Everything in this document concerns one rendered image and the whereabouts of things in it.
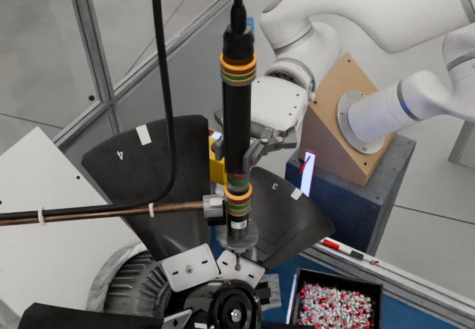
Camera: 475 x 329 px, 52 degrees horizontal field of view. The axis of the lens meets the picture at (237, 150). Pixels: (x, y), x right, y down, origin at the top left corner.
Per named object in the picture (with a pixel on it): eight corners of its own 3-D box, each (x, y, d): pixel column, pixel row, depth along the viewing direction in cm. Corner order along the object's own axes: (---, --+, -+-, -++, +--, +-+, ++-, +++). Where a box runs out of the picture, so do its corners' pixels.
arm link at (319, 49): (297, 47, 76) (324, 95, 80) (329, 8, 84) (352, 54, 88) (257, 61, 82) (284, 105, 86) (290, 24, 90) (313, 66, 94)
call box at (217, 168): (175, 168, 140) (172, 142, 132) (194, 146, 146) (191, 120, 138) (224, 189, 134) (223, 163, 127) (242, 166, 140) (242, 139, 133)
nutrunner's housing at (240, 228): (227, 254, 85) (222, 15, 52) (225, 235, 87) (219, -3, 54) (250, 252, 85) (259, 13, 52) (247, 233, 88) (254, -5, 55)
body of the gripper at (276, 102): (312, 114, 81) (283, 158, 74) (257, 95, 84) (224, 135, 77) (318, 78, 75) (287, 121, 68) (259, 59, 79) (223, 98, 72)
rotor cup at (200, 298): (195, 371, 89) (244, 382, 80) (145, 319, 84) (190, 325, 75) (234, 305, 98) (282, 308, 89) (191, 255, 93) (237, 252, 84)
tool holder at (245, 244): (207, 256, 81) (204, 221, 74) (204, 221, 86) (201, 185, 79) (261, 251, 82) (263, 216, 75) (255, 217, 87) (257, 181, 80)
